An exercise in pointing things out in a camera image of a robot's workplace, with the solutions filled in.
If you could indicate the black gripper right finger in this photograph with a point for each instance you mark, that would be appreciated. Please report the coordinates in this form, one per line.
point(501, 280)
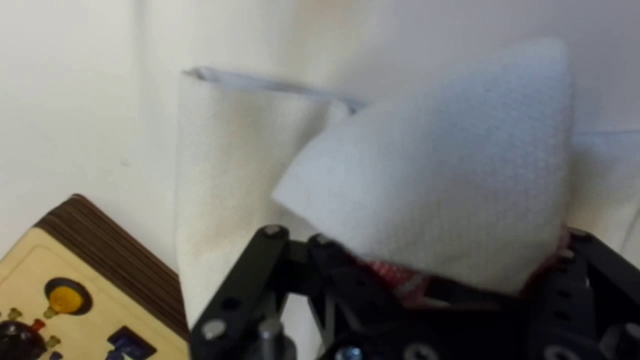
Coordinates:
point(592, 306)

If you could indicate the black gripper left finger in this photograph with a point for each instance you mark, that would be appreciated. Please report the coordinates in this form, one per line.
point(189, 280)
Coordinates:
point(241, 292)

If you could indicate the white red-striped dish cloth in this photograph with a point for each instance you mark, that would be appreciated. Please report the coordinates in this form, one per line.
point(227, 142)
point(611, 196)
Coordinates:
point(432, 172)

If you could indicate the wooden busy board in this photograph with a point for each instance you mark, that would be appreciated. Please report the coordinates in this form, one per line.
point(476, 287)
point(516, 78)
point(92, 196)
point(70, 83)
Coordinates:
point(40, 266)

